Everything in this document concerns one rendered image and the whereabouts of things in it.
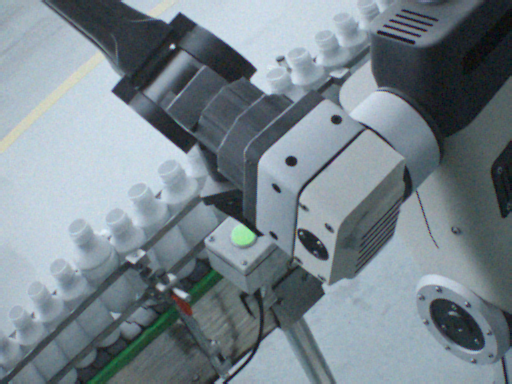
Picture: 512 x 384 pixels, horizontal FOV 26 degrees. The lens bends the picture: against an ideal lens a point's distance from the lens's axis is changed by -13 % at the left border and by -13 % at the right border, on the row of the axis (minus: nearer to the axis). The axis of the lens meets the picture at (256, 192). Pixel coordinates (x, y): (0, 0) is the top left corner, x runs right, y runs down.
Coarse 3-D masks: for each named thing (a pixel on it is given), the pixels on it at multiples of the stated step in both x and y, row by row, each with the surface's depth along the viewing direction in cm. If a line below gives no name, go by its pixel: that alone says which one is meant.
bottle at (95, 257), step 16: (80, 224) 175; (80, 240) 172; (96, 240) 174; (80, 256) 174; (96, 256) 173; (112, 256) 175; (80, 272) 175; (96, 272) 174; (112, 272) 176; (112, 288) 177; (128, 288) 179; (112, 304) 179; (128, 304) 180
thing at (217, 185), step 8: (200, 152) 148; (208, 152) 147; (208, 160) 148; (216, 160) 147; (208, 168) 149; (216, 168) 148; (208, 176) 152; (216, 176) 149; (224, 176) 148; (208, 184) 150; (216, 184) 149; (224, 184) 148; (232, 184) 147; (208, 192) 148; (216, 192) 147; (224, 192) 147; (232, 192) 147; (240, 192) 146; (208, 200) 148; (216, 200) 148
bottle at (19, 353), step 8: (0, 328) 166; (0, 336) 166; (0, 344) 166; (8, 344) 167; (16, 344) 169; (0, 352) 167; (8, 352) 167; (16, 352) 167; (24, 352) 170; (0, 360) 167; (8, 360) 167; (16, 360) 167; (8, 368) 168; (24, 368) 169; (32, 368) 170; (16, 376) 169; (24, 376) 169; (32, 376) 170; (40, 376) 173
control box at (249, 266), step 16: (224, 224) 173; (240, 224) 172; (208, 240) 172; (224, 240) 172; (256, 240) 171; (208, 256) 175; (224, 256) 170; (240, 256) 170; (256, 256) 169; (272, 256) 172; (288, 256) 176; (224, 272) 175; (240, 272) 170; (256, 272) 171; (272, 272) 175; (256, 288) 174; (256, 304) 192; (240, 368) 193
